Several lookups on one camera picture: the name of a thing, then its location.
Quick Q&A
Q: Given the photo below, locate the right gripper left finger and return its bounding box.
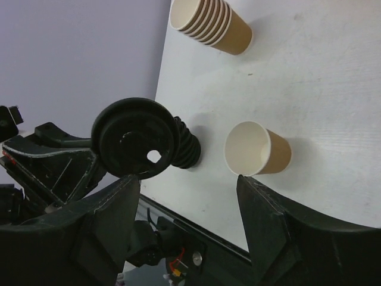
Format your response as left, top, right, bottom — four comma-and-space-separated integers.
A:
1, 176, 140, 285

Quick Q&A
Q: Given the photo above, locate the single brown paper cup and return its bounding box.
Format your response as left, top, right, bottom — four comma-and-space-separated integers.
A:
224, 122, 292, 176

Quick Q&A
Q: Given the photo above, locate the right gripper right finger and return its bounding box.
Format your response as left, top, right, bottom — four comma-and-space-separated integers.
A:
236, 175, 380, 285

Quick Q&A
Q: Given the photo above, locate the stack of black lids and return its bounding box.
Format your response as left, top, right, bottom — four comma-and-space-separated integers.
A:
172, 116, 201, 169

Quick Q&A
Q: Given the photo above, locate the stack of brown paper cups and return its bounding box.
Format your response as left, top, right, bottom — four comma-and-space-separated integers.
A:
169, 0, 254, 55

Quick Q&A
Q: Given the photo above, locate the black coffee cup lid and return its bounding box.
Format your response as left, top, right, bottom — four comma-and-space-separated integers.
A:
91, 98, 180, 180

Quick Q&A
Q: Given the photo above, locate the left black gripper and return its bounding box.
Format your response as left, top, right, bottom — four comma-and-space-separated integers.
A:
1, 122, 107, 225

